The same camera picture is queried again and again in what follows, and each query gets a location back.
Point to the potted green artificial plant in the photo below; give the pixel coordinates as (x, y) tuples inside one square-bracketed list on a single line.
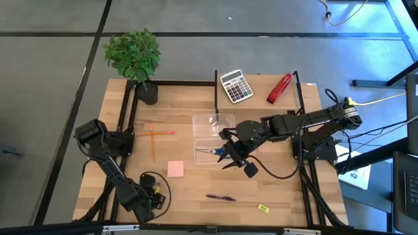
[(134, 55)]

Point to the pink sticky note pad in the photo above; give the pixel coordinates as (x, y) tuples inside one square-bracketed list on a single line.
[(175, 169)]

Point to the white printed paper sheet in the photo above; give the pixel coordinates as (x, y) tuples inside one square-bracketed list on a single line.
[(356, 176)]

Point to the small yellow eraser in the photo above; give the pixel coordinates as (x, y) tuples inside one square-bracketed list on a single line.
[(264, 208)]

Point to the dark computer monitor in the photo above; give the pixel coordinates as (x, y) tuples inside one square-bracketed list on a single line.
[(413, 114)]

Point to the clear plastic pencil case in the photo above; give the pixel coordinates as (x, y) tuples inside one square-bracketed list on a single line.
[(209, 125)]

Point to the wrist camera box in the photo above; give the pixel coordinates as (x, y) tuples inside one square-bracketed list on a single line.
[(250, 170), (147, 180)]

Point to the purple pen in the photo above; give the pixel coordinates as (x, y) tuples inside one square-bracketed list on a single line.
[(220, 197)]

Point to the small black table camera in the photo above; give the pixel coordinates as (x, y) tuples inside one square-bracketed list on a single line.
[(211, 229)]

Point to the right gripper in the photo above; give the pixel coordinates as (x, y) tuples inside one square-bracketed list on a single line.
[(243, 143)]

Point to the orange pencil pink eraser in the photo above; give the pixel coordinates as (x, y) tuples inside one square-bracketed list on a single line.
[(153, 147), (156, 133)]

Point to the black aluminium table frame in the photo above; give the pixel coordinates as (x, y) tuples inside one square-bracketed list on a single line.
[(183, 83)]

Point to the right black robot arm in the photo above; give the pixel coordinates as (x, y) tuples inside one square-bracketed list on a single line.
[(310, 119)]

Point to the raised wooden shelf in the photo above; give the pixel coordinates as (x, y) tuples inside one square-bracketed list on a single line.
[(261, 83)]

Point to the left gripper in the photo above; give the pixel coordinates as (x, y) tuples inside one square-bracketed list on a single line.
[(158, 200)]

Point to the black keyboard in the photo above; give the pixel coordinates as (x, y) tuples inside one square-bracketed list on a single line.
[(412, 196)]

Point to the grey desk calculator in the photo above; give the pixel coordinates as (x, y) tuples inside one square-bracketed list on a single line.
[(236, 86)]

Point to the red stapler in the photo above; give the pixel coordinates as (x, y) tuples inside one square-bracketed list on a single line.
[(279, 88)]

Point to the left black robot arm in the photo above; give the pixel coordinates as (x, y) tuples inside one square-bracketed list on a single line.
[(111, 166)]

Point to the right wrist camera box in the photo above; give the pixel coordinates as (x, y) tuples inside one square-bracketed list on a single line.
[(250, 170)]

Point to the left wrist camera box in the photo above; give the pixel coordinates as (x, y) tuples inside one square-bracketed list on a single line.
[(147, 180)]

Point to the black metal stand frame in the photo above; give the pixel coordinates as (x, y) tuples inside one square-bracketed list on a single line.
[(369, 83)]

